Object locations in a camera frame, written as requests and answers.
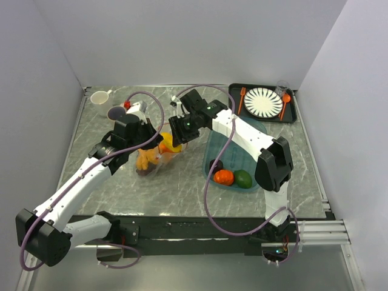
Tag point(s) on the beige mug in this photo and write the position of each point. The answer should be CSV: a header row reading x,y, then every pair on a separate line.
x,y
115,112

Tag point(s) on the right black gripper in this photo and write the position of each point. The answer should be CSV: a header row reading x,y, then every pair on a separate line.
x,y
177,122

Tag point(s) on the white mug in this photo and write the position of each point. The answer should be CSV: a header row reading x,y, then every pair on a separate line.
x,y
102,102

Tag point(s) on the teal transparent food tray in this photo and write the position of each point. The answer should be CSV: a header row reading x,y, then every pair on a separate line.
x,y
234,158

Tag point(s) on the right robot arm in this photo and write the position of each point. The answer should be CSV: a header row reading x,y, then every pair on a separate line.
x,y
272,155

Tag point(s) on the orange plastic spoon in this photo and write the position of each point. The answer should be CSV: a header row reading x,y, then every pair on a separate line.
x,y
286,100

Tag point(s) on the red grape bunch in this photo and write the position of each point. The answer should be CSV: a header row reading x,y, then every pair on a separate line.
x,y
145,172

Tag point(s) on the clear drinking glass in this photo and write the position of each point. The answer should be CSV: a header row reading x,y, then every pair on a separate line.
x,y
281,88

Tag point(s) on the clear zip top bag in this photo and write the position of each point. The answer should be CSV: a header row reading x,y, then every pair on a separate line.
x,y
165,158

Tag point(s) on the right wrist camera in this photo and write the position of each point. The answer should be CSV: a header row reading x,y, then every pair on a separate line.
x,y
175,101

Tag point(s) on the orange tangerine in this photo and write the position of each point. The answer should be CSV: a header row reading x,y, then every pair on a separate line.
x,y
163,148

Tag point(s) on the small orange pumpkin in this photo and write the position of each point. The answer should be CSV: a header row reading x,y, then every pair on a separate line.
x,y
224,177

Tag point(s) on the green avocado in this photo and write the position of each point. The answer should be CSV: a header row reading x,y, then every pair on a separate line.
x,y
243,179

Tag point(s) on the orange plastic fork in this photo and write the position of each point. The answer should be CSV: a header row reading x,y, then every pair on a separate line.
x,y
242,95

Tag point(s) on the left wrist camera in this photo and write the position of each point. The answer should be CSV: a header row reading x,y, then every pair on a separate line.
x,y
138,109

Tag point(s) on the orange dried fruit pieces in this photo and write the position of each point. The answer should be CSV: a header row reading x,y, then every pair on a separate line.
x,y
146,157

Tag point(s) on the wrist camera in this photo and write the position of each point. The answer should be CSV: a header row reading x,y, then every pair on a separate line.
x,y
138,109
175,101

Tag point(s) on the white striped plate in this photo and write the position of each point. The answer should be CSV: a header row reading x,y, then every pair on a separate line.
x,y
263,103

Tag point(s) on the black base frame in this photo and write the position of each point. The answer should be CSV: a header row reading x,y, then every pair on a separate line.
x,y
156,235

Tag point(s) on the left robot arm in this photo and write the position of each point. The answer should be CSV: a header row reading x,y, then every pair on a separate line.
x,y
46,232

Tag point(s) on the yellow corn cob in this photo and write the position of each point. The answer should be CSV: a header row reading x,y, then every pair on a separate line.
x,y
168,141

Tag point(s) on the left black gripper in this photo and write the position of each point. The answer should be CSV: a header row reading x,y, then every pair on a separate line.
x,y
148,127

